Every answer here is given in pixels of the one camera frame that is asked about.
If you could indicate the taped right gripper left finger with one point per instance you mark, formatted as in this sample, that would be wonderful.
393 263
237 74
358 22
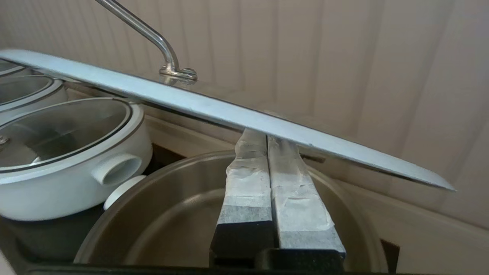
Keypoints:
246 191

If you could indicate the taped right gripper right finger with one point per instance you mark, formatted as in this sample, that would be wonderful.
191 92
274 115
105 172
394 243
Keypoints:
301 206

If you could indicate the white pot with steel interior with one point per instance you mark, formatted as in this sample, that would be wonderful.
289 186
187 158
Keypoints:
172 214

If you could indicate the white round cooking pot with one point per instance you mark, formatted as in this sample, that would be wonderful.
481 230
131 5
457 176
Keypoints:
57 95
57 194

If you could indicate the white-rimmed glass lid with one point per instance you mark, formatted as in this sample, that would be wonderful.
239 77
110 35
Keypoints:
19 89

